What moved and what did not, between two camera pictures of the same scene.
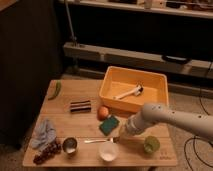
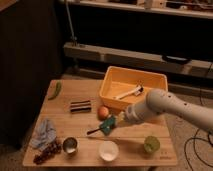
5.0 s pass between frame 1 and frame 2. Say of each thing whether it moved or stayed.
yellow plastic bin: stayed
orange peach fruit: stayed
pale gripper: moved
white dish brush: stayed
